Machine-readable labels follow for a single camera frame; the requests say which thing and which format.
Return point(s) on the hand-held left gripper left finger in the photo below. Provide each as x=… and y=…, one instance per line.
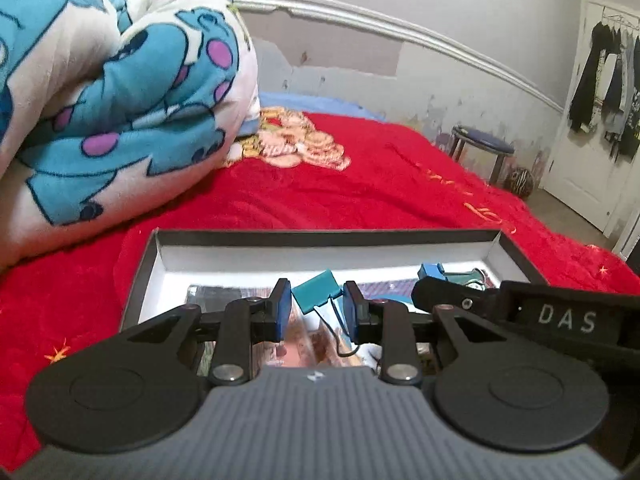
x=280, y=310

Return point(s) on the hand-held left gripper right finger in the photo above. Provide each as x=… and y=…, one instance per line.
x=354, y=315

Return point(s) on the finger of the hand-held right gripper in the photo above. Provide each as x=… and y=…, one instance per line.
x=550, y=317

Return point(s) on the teal binder clip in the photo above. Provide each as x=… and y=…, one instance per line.
x=315, y=292
x=462, y=277

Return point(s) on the black shallow cardboard box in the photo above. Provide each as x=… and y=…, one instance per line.
x=320, y=239

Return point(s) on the blue binder clip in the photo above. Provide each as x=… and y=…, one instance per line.
x=432, y=272

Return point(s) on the red embroidered blanket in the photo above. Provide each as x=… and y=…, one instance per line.
x=375, y=185

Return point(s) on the dark patterned ball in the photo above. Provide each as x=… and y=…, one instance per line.
x=520, y=182

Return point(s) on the white door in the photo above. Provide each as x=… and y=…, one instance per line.
x=570, y=175

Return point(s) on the round blue-top metal stool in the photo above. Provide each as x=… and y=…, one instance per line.
x=482, y=141

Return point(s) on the blue bed sheet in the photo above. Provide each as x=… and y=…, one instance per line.
x=320, y=105

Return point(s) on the hanging dark clothes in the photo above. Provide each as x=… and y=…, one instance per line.
x=595, y=80

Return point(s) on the cartoon monster fleece blanket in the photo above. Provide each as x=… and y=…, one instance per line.
x=100, y=110

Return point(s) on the white wall moulding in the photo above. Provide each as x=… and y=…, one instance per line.
x=400, y=30

